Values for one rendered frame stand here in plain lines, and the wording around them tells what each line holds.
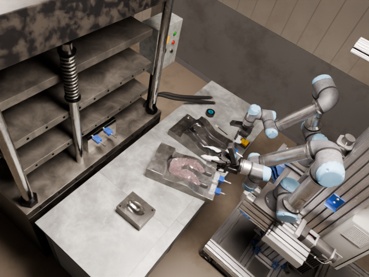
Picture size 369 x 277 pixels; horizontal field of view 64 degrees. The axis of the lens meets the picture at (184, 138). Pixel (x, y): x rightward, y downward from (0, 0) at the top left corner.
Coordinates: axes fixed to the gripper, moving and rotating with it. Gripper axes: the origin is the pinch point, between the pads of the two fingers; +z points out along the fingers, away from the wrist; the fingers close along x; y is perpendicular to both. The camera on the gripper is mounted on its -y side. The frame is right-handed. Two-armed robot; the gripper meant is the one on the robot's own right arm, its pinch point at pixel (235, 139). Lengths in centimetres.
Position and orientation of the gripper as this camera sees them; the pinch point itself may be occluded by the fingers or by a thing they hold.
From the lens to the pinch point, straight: 223.9
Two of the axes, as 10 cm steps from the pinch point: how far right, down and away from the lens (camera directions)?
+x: 5.8, -5.4, 6.1
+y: 7.9, 5.6, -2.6
